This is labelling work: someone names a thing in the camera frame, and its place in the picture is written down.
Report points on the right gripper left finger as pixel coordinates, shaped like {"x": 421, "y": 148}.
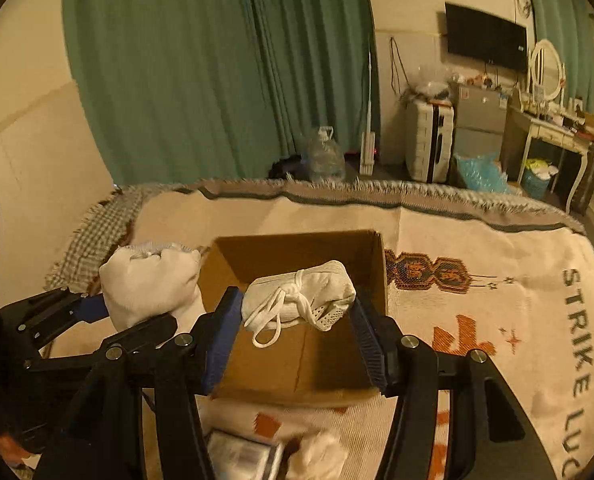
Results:
{"x": 187, "y": 366}

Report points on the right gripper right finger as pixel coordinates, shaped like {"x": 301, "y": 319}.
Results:
{"x": 405, "y": 368}

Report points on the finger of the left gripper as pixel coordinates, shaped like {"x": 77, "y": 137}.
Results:
{"x": 138, "y": 338}
{"x": 45, "y": 316}

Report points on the black framed white packet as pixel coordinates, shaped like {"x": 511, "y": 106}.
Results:
{"x": 240, "y": 458}

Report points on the white drawstring cloth pouch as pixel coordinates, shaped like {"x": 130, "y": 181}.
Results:
{"x": 318, "y": 296}

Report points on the white lace cloth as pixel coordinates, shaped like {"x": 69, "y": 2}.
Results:
{"x": 320, "y": 456}

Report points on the checkered bed sheet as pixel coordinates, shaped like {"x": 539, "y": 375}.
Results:
{"x": 106, "y": 226}

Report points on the brown cardboard box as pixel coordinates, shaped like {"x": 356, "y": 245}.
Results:
{"x": 294, "y": 342}

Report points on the cream woven printed blanket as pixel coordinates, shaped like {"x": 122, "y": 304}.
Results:
{"x": 465, "y": 270}

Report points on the white stick vacuum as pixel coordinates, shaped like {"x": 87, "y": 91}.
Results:
{"x": 367, "y": 155}

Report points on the blue plastic bag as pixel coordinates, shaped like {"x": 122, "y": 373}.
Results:
{"x": 482, "y": 173}

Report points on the large clear water bottle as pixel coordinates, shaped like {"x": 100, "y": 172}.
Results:
{"x": 325, "y": 160}

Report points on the blue waste bin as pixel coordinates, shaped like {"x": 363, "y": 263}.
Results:
{"x": 537, "y": 176}

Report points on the white ribbed suitcase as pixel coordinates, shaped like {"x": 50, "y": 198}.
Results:
{"x": 429, "y": 131}

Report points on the grey mini fridge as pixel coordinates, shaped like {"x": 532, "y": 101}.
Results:
{"x": 479, "y": 120}

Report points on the green curtain left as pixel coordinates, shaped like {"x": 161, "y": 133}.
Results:
{"x": 179, "y": 90}

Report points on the green curtain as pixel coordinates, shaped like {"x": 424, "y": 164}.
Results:
{"x": 567, "y": 25}
{"x": 179, "y": 90}

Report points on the white dressing table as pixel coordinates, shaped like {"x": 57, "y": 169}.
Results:
{"x": 526, "y": 137}

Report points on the white oval vanity mirror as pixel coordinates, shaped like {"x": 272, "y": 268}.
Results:
{"x": 546, "y": 73}

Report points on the green curtain right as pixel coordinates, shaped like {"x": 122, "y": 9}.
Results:
{"x": 567, "y": 25}

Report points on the black wall television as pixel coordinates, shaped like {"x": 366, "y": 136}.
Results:
{"x": 485, "y": 37}

